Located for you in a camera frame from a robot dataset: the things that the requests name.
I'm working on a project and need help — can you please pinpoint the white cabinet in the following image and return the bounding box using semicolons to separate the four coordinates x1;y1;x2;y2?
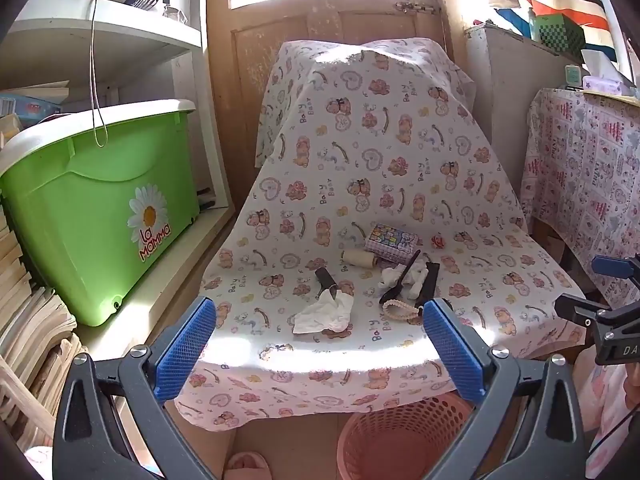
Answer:
465;22;586;201

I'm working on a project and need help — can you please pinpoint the white shelf unit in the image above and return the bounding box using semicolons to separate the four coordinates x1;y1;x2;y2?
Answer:
0;0;236;361

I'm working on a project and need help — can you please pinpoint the black cable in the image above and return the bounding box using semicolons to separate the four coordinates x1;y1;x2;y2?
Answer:
589;400;632;457

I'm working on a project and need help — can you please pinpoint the patterned tissue pack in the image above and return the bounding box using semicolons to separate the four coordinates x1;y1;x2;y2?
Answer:
364;223;422;263

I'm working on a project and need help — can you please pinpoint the wooden door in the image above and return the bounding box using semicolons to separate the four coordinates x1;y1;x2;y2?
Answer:
205;0;466;211

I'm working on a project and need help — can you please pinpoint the hanging cord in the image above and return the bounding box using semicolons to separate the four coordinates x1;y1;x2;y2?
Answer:
89;0;110;148

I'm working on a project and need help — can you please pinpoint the green checkered box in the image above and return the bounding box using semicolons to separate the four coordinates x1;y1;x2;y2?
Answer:
532;12;586;58

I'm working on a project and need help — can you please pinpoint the pink patterned tablecloth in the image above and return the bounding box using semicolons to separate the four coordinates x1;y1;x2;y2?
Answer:
520;87;640;311

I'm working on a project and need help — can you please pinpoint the black plastic spoon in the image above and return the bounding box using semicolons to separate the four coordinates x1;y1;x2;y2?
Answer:
379;249;422;306

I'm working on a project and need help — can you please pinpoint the person's pink patterned clothing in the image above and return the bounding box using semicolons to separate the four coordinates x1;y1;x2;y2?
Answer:
570;350;640;480

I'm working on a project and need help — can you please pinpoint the bear printed cloth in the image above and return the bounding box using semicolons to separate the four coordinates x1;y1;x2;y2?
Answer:
175;39;586;433

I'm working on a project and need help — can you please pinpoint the large crumpled white tissue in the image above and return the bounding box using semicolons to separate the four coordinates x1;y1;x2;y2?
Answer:
292;287;356;335

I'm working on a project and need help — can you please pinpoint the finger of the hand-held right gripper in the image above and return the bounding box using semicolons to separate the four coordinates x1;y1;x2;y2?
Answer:
591;254;640;291
554;294;626;333

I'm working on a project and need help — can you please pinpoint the cream beaded band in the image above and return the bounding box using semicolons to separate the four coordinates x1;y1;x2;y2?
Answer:
382;299;426;322

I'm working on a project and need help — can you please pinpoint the cream thread spool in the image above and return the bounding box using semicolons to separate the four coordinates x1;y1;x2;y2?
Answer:
341;250;379;272

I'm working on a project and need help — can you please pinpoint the pink plastic waste basket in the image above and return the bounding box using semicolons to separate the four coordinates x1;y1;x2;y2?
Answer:
337;391;473;480

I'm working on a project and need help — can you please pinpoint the pink slipper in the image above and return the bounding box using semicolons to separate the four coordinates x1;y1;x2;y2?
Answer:
223;451;273;480

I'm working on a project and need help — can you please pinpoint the green storage box white lid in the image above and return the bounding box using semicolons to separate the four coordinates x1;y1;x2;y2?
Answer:
0;99;201;327

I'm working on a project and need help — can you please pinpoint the black handled tool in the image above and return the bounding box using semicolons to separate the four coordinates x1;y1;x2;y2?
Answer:
314;266;341;301

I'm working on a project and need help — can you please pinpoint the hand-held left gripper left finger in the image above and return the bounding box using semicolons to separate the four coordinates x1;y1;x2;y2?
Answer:
52;296;221;480

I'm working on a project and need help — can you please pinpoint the black flat strip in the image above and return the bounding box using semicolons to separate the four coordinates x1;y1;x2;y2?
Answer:
417;261;441;311

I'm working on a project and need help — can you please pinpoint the tissue box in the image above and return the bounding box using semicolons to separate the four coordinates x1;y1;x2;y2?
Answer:
580;50;636;96

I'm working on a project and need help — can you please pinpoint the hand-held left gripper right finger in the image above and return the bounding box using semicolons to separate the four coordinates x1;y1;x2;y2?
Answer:
422;297;587;480

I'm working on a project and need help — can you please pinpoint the white small toy figure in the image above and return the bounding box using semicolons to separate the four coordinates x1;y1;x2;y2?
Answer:
382;257;430;300

